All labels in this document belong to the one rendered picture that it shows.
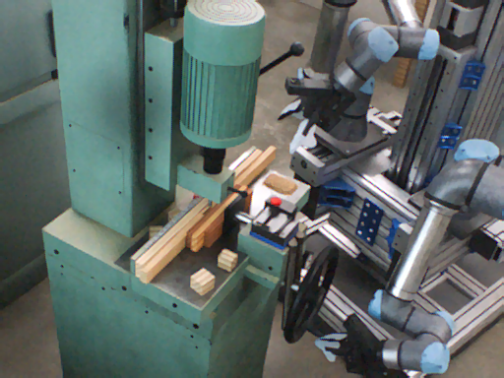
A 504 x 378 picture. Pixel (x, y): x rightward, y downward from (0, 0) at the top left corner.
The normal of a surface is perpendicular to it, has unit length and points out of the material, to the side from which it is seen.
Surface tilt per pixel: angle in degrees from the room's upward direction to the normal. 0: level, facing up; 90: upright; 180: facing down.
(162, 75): 90
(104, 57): 90
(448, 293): 0
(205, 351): 90
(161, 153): 90
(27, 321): 0
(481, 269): 0
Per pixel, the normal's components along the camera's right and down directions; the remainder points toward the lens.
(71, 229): 0.12, -0.73
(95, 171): -0.48, 0.55
